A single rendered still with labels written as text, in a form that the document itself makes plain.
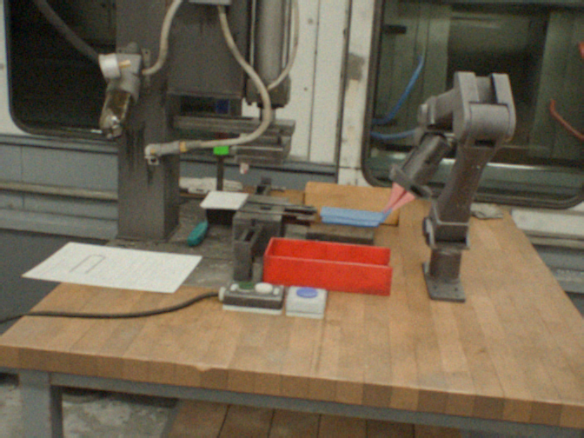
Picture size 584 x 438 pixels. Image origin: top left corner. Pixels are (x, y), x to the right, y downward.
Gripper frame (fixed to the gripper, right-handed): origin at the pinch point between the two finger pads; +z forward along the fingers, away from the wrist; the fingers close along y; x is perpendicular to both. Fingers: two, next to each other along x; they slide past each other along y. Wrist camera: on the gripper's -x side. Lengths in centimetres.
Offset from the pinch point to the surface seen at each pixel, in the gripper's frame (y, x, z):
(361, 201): 2.7, -24.7, 6.1
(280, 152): 26.8, 8.8, 1.3
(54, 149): 88, -67, 58
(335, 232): 5.3, -8.4, 12.8
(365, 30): 27, -57, -29
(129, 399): 21, -77, 127
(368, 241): -1.8, -6.6, 9.6
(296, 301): 9.3, 37.0, 15.9
